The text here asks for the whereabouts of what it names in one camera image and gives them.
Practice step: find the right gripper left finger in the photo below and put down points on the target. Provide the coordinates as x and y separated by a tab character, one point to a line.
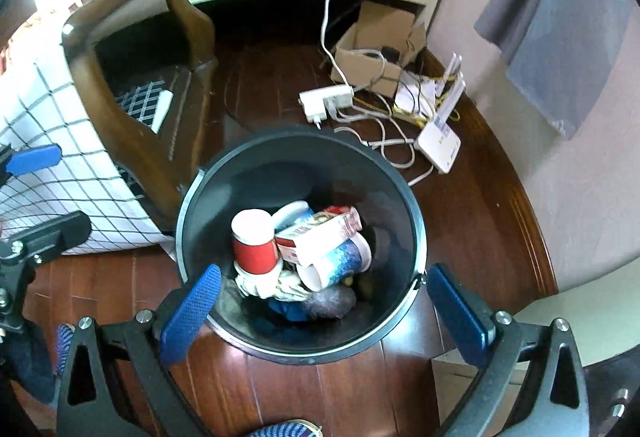
182	314

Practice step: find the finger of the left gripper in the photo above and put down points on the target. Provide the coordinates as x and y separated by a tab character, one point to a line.
25	161
47	241

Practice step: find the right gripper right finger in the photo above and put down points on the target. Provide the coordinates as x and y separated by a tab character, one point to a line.
464	313

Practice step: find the red paper cup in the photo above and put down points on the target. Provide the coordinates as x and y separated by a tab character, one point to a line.
253	241

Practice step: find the blue white paper cup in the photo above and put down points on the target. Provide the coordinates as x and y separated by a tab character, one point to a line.
349	258

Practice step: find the red white snack box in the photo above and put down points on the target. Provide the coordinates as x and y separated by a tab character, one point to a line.
307	241

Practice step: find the dark blue cloth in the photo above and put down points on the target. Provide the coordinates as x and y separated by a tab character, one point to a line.
293	311

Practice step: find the black round trash bin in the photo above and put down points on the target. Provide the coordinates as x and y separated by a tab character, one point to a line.
361	221

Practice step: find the white grid bed sheet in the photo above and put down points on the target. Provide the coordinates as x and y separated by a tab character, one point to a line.
40	106

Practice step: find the blue striped slipper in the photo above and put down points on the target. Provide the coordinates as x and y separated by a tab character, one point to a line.
291	428

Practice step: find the white router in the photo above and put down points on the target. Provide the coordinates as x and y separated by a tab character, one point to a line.
437	141

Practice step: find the white power strip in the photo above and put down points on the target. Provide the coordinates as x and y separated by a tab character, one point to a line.
319	102

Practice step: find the cardboard box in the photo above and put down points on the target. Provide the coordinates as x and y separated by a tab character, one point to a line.
375	50

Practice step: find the grey hanging cloth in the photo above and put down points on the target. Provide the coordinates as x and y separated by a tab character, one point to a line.
558	53

